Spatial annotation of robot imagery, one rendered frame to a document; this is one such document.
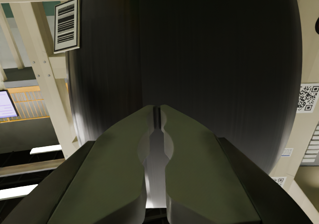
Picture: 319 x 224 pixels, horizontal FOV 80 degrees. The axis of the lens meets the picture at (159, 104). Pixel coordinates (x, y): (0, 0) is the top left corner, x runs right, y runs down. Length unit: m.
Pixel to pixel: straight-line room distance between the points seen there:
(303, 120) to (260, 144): 0.33
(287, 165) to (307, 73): 0.27
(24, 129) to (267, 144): 12.55
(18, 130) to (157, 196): 12.59
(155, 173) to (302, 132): 0.43
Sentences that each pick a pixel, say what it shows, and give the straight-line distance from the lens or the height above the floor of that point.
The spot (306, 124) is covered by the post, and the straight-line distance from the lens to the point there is 0.59.
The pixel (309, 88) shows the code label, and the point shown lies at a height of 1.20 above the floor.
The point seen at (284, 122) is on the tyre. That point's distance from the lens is 0.27.
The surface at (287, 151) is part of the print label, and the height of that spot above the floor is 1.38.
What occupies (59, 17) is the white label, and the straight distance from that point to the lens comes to 0.28.
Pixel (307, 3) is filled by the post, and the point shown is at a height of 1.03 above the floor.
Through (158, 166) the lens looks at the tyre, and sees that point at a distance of 0.25.
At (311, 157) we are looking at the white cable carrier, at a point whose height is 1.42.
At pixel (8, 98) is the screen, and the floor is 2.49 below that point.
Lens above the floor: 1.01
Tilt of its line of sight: 28 degrees up
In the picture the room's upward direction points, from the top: 178 degrees clockwise
